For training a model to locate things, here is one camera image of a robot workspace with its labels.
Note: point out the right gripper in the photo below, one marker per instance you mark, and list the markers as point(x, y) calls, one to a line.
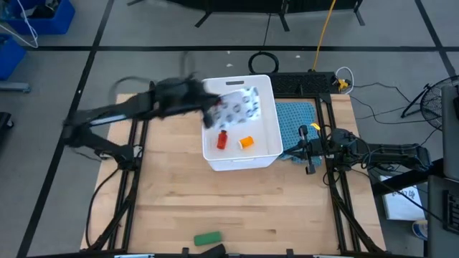
point(317, 147)

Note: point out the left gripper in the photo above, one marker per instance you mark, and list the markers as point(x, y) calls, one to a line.
point(199, 96)

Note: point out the white patterned pouch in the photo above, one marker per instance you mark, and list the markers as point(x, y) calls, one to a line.
point(238, 107)

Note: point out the red bottle white cap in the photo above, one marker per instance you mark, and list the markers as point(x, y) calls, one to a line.
point(222, 140)

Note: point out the orange block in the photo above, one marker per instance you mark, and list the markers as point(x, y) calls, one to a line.
point(246, 142)

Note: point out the green block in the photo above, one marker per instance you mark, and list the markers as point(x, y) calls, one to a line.
point(208, 238)

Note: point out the black bandage roll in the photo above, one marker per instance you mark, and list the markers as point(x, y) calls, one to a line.
point(216, 249)

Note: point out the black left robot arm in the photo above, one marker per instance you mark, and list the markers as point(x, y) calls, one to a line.
point(118, 109)

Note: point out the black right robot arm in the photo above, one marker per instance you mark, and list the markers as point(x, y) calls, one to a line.
point(387, 152)

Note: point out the white plastic bin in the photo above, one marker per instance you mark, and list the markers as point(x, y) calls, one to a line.
point(267, 143)

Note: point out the blue bin with items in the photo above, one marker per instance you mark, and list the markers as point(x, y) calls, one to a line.
point(54, 21)

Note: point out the yellow tag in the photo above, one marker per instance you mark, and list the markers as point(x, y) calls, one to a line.
point(315, 126)

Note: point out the teal patterned cloth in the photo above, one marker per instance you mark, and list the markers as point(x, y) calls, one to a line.
point(292, 118)

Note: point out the black perforated box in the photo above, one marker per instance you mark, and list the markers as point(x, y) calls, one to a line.
point(301, 83)

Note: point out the yellow plug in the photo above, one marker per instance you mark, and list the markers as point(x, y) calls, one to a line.
point(343, 84)

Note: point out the black stand legs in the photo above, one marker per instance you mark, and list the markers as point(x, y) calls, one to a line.
point(204, 18)

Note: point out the black slanted bar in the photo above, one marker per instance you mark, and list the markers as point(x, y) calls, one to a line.
point(405, 179)

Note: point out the white printed paper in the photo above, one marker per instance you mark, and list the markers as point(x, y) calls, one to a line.
point(401, 206)

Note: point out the black floor fan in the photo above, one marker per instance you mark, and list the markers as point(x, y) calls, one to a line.
point(435, 104)

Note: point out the black frame clamp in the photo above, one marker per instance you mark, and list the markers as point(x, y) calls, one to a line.
point(185, 251)
point(290, 252)

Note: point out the black metal table frame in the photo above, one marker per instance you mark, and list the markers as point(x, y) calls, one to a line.
point(141, 186)

